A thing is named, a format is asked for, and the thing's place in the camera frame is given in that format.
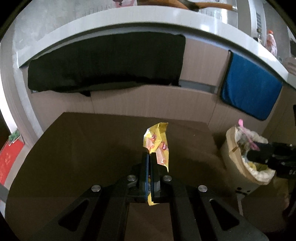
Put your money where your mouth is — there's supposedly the red-capped plastic bottle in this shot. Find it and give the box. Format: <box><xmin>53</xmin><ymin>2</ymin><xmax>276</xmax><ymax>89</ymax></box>
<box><xmin>265</xmin><ymin>30</ymin><xmax>278</xmax><ymax>57</ymax></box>

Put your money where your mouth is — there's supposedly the dark sauce bottle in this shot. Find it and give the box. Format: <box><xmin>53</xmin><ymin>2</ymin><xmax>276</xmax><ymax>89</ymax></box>
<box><xmin>255</xmin><ymin>28</ymin><xmax>264</xmax><ymax>45</ymax></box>

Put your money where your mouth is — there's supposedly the white trash bin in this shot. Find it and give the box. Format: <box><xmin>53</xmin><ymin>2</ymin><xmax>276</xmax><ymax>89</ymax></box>
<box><xmin>220</xmin><ymin>140</ymin><xmax>259</xmax><ymax>216</ymax></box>

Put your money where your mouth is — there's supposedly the red floor mat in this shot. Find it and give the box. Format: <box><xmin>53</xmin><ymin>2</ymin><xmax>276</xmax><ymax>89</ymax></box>
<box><xmin>0</xmin><ymin>140</ymin><xmax>25</xmax><ymax>185</ymax></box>

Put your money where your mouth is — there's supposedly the black hanging cloth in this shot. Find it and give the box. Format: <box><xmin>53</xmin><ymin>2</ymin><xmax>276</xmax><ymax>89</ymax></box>
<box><xmin>28</xmin><ymin>32</ymin><xmax>186</xmax><ymax>96</ymax></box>

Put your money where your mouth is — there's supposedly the black wok with handle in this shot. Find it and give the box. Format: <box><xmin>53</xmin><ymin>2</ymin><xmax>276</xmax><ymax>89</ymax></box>
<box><xmin>137</xmin><ymin>0</ymin><xmax>237</xmax><ymax>12</ymax></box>

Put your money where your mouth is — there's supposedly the yellow chips bag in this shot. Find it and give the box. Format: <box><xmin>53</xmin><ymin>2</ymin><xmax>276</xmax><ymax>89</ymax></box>
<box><xmin>143</xmin><ymin>123</ymin><xmax>169</xmax><ymax>206</ymax></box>

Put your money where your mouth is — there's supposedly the blue hanging towel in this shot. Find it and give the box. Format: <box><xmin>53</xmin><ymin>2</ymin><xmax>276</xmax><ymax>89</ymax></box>
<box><xmin>220</xmin><ymin>51</ymin><xmax>282</xmax><ymax>121</ymax></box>

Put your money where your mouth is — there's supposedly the pink dish basket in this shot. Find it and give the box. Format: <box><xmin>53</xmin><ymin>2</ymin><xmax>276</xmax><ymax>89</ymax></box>
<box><xmin>283</xmin><ymin>57</ymin><xmax>296</xmax><ymax>76</ymax></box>

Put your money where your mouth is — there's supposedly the pink candy wrapper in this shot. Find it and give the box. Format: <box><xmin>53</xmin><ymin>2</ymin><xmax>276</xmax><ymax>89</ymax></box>
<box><xmin>238</xmin><ymin>118</ymin><xmax>260</xmax><ymax>151</ymax></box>

